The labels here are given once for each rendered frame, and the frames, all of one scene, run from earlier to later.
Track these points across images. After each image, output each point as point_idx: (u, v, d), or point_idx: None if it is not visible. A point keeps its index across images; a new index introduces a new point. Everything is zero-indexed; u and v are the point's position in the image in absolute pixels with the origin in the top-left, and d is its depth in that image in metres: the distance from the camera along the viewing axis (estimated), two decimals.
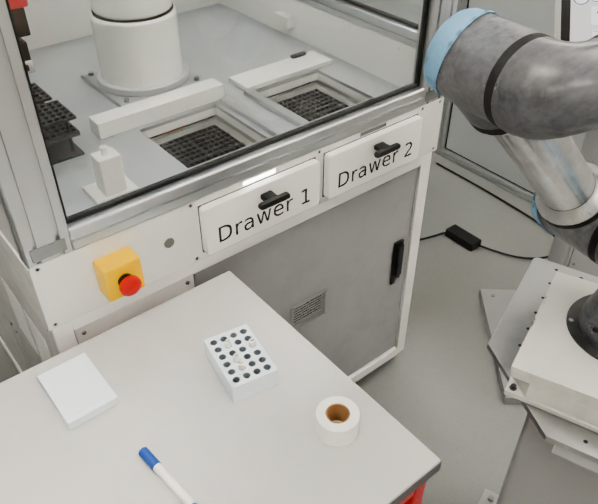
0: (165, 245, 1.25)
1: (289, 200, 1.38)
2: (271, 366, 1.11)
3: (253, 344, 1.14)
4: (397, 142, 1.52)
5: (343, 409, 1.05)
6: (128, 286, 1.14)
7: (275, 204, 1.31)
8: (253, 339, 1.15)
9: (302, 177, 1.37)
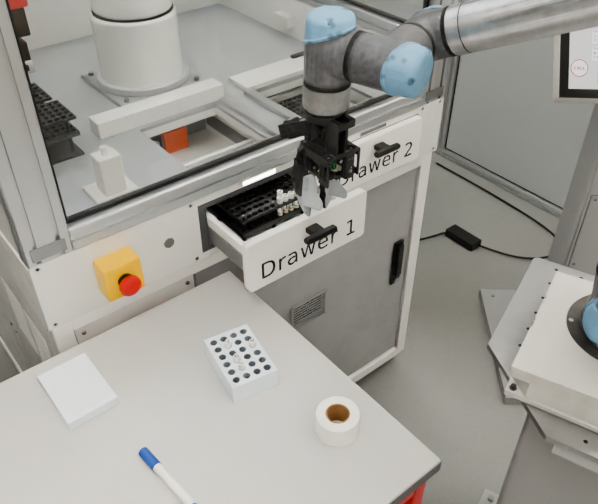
0: (165, 245, 1.25)
1: (334, 232, 1.30)
2: (271, 366, 1.11)
3: (253, 344, 1.14)
4: (397, 142, 1.52)
5: (343, 409, 1.05)
6: (128, 286, 1.14)
7: (322, 238, 1.22)
8: (253, 339, 1.15)
9: (348, 208, 1.29)
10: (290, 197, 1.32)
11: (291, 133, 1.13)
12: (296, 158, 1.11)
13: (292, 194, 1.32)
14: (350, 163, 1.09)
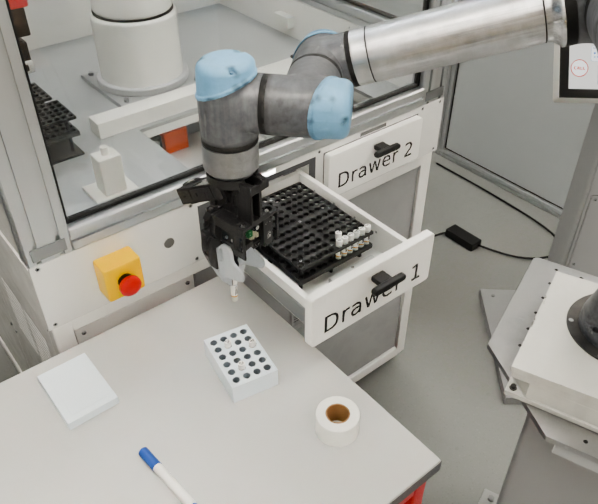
0: (165, 245, 1.25)
1: None
2: (271, 366, 1.11)
3: (253, 344, 1.14)
4: (397, 142, 1.52)
5: (343, 409, 1.05)
6: (128, 286, 1.14)
7: (390, 288, 1.11)
8: (253, 339, 1.15)
9: (415, 252, 1.18)
10: (350, 239, 1.21)
11: (194, 198, 0.95)
12: (203, 229, 0.94)
13: (352, 236, 1.21)
14: (268, 227, 0.93)
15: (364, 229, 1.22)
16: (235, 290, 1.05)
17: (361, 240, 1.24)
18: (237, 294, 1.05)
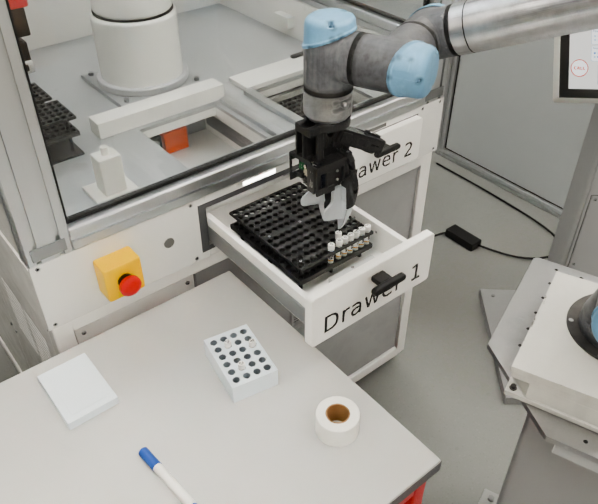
0: (165, 245, 1.25)
1: None
2: (271, 366, 1.11)
3: (253, 344, 1.14)
4: (397, 142, 1.52)
5: (343, 409, 1.05)
6: (128, 286, 1.14)
7: (390, 288, 1.11)
8: (253, 339, 1.15)
9: (415, 252, 1.18)
10: (350, 239, 1.21)
11: None
12: None
13: (352, 236, 1.21)
14: (310, 177, 1.04)
15: (364, 229, 1.22)
16: (333, 258, 1.21)
17: (361, 240, 1.24)
18: (330, 260, 1.21)
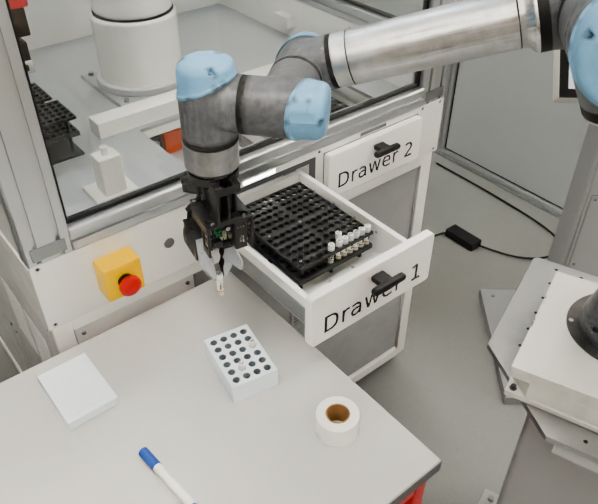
0: (165, 245, 1.25)
1: None
2: (271, 366, 1.11)
3: (253, 344, 1.14)
4: (397, 142, 1.52)
5: (343, 409, 1.05)
6: (128, 286, 1.14)
7: (390, 288, 1.11)
8: (253, 339, 1.15)
9: (415, 252, 1.18)
10: (350, 239, 1.21)
11: (187, 188, 0.99)
12: (186, 220, 0.97)
13: (352, 236, 1.21)
14: (241, 231, 0.94)
15: (364, 229, 1.22)
16: (333, 258, 1.21)
17: (361, 240, 1.24)
18: (330, 260, 1.21)
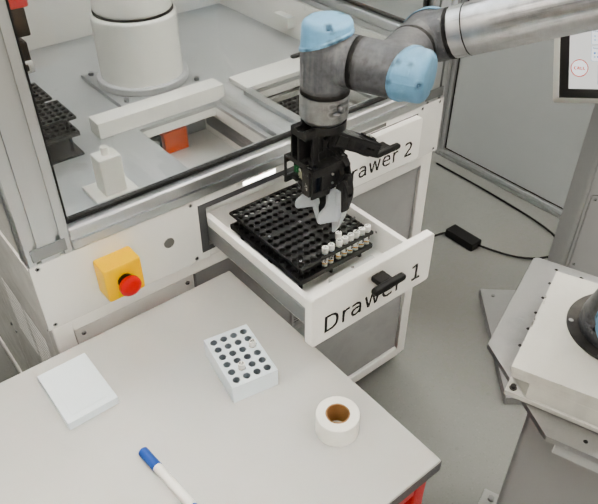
0: (165, 245, 1.25)
1: None
2: (271, 366, 1.11)
3: (253, 344, 1.14)
4: (397, 142, 1.52)
5: (343, 409, 1.05)
6: (128, 286, 1.14)
7: (390, 288, 1.11)
8: (253, 339, 1.15)
9: (415, 252, 1.18)
10: (350, 239, 1.21)
11: None
12: None
13: (352, 236, 1.21)
14: (305, 180, 1.03)
15: (364, 229, 1.22)
16: (333, 258, 1.21)
17: (361, 240, 1.24)
18: (330, 260, 1.21)
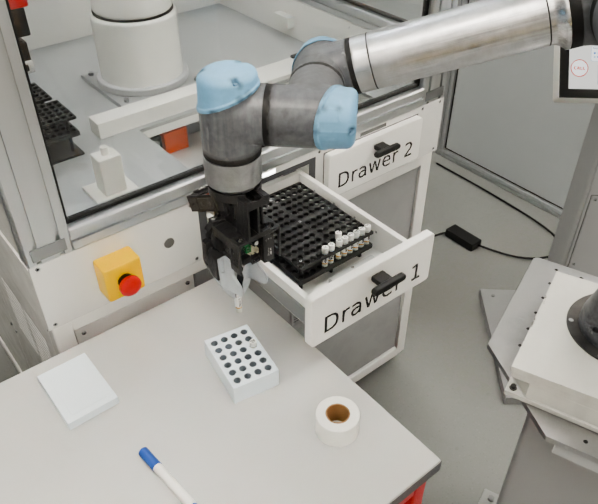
0: (165, 245, 1.25)
1: None
2: (272, 366, 1.11)
3: (254, 344, 1.14)
4: (397, 142, 1.52)
5: (343, 409, 1.05)
6: (128, 286, 1.14)
7: (390, 288, 1.11)
8: (254, 339, 1.15)
9: (415, 252, 1.18)
10: (350, 239, 1.21)
11: (200, 207, 0.94)
12: (205, 239, 0.92)
13: (352, 236, 1.21)
14: (269, 244, 0.90)
15: (364, 229, 1.22)
16: (333, 258, 1.21)
17: (361, 240, 1.24)
18: (330, 260, 1.21)
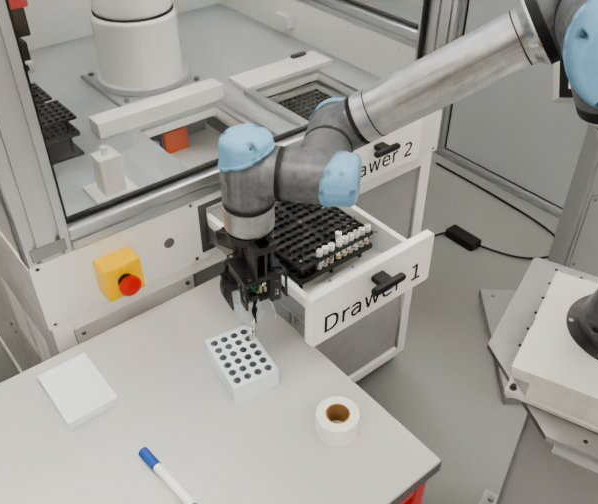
0: (165, 245, 1.25)
1: None
2: (272, 366, 1.11)
3: (252, 322, 1.11)
4: (397, 142, 1.52)
5: (343, 409, 1.05)
6: (128, 286, 1.14)
7: (390, 288, 1.11)
8: (252, 317, 1.11)
9: (415, 252, 1.18)
10: (350, 239, 1.21)
11: (223, 243, 1.05)
12: (223, 273, 1.03)
13: (352, 236, 1.21)
14: (276, 285, 1.00)
15: (364, 229, 1.22)
16: (333, 258, 1.21)
17: (361, 240, 1.24)
18: (330, 260, 1.21)
